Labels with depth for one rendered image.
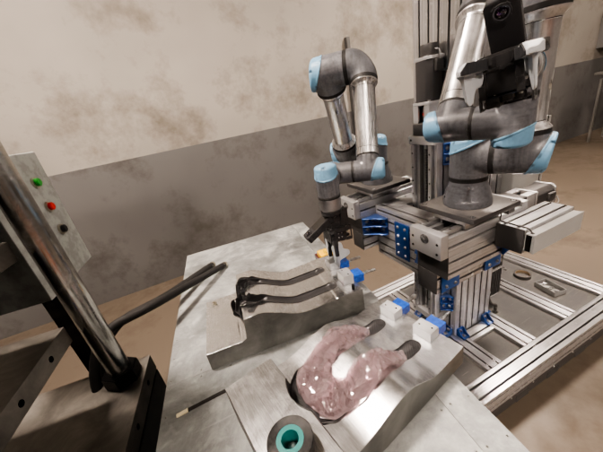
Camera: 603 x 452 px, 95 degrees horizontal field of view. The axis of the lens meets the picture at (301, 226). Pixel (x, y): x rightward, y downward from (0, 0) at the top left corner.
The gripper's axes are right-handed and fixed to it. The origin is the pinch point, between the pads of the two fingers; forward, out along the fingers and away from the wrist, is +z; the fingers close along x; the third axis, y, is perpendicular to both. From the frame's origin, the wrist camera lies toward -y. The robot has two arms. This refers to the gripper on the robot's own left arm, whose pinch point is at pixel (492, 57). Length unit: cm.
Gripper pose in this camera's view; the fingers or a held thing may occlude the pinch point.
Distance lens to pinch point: 48.6
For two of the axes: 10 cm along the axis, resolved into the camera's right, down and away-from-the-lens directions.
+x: -7.2, 0.0, 7.0
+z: -6.4, 4.1, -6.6
